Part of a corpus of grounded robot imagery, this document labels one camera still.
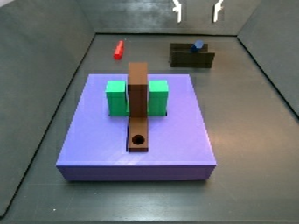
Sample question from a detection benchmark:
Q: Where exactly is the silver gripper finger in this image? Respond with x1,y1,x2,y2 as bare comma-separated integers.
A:
172,0,183,23
212,0,224,23

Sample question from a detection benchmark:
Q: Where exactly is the blue peg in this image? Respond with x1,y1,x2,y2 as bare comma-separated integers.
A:
191,40,203,53

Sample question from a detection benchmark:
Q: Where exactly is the black angle fixture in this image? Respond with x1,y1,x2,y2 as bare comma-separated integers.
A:
170,43,215,68

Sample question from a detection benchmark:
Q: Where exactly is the red peg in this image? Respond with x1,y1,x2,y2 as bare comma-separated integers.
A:
114,40,124,60

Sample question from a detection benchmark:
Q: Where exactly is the right green block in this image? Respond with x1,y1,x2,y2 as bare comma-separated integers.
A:
148,80,168,116

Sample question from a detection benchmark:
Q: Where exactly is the green block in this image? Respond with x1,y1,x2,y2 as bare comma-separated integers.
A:
106,80,128,116
148,80,168,116

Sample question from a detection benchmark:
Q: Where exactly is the brown L-shaped hole piece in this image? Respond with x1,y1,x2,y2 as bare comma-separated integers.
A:
127,62,148,152

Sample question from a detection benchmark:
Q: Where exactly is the left green block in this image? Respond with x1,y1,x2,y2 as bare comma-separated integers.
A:
106,80,128,116

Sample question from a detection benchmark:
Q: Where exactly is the purple base block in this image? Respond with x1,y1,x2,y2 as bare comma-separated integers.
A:
56,74,216,181

